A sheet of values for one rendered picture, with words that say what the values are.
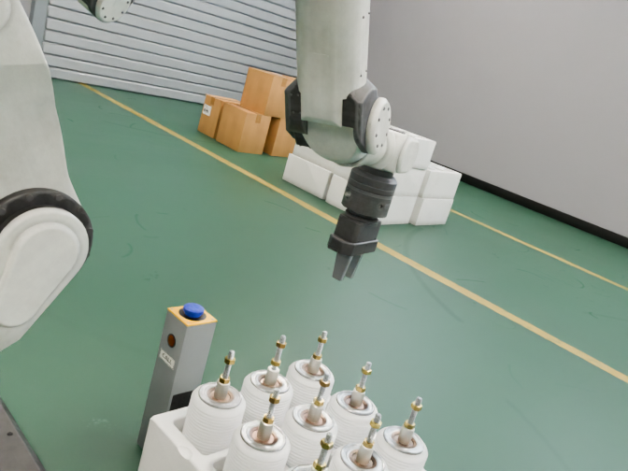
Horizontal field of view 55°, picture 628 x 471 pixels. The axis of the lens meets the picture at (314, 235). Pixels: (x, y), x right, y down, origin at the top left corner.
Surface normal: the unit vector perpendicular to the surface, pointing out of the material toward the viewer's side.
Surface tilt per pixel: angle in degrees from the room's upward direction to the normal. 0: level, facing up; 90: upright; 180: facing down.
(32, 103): 114
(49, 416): 0
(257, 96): 90
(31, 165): 90
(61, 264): 90
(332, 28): 108
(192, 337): 90
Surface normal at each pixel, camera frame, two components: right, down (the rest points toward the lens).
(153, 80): 0.67, 0.39
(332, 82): -0.04, 0.58
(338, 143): -0.39, 0.76
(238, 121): -0.71, 0.00
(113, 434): 0.27, -0.92
